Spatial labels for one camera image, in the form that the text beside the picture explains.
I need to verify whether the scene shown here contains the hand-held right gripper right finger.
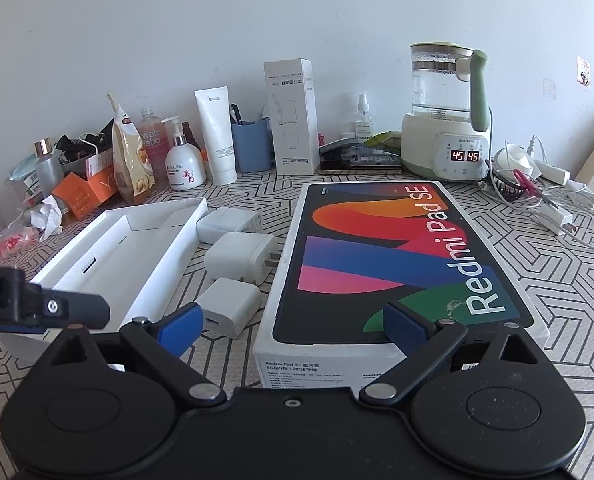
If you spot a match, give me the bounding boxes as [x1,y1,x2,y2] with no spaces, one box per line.
[359,301,548,406]

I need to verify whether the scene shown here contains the pink water bottle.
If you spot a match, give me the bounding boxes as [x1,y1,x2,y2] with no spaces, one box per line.
[136,106,170,183]

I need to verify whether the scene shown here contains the colourful tablet box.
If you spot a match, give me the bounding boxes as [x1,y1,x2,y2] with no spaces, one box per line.
[252,180,552,392]

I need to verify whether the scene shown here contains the yellow snack bag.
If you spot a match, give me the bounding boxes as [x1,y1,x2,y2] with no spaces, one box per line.
[107,92,156,206]

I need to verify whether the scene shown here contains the white round device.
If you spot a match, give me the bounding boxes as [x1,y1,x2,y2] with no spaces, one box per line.
[492,142,533,173]

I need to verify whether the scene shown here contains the white power adapter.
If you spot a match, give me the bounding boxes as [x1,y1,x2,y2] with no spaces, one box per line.
[532,160,571,184]

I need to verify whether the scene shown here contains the clear spray bottle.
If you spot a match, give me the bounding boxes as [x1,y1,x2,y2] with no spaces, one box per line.
[353,91,375,140]

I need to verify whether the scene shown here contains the black pouch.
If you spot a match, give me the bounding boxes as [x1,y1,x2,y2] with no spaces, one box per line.
[57,132,112,163]

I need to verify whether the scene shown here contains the green glass electric kettle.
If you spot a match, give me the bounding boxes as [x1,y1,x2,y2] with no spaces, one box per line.
[401,41,493,184]

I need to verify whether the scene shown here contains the red printed plastic bag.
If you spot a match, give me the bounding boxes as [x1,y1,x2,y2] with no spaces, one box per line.
[0,225,42,263]

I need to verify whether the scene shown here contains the white open box tray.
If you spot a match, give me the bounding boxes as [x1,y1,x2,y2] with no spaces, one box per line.
[29,197,209,333]

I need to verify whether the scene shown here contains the white charger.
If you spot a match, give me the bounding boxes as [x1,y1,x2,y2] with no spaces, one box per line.
[203,232,280,288]
[193,277,264,338]
[196,206,263,246]

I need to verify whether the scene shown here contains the blue face mask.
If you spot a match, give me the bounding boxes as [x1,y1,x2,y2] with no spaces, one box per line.
[7,152,38,181]

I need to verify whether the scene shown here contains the white red carton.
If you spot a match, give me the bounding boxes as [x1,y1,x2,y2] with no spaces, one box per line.
[87,147,115,178]

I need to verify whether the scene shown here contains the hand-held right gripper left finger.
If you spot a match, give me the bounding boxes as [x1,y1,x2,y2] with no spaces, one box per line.
[41,302,227,407]

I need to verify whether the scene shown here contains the white pump bottle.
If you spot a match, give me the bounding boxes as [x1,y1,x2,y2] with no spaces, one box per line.
[163,116,208,191]

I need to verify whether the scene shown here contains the green packet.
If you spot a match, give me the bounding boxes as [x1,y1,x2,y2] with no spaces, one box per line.
[364,131,403,153]

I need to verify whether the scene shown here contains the red scissors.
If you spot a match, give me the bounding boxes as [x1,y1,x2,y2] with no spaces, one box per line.
[512,169,563,211]

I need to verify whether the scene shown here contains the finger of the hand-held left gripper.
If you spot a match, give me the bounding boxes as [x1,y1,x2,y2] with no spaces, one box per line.
[41,285,112,331]

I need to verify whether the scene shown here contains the blue pen holder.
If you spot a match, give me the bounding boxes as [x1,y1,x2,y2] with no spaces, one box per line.
[231,116,274,174]

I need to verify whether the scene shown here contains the black hairbrush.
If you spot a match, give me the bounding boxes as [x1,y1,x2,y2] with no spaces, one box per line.
[490,167,528,202]

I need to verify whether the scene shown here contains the grey flat device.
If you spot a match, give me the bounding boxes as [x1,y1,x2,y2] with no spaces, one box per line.
[347,152,403,167]

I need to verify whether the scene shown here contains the white cosmetic tube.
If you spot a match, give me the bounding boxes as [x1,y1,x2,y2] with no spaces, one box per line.
[193,86,239,186]

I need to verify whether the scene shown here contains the tall white carton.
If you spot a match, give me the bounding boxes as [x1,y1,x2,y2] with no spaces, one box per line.
[263,58,319,177]

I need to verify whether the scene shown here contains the crumpled white tissue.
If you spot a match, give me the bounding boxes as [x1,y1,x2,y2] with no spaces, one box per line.
[29,195,68,236]

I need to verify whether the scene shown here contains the clear glass perfume bottle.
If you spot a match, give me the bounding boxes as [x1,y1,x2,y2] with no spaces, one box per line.
[33,139,66,193]

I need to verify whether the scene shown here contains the orange box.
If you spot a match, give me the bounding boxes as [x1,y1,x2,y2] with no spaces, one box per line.
[52,162,120,221]

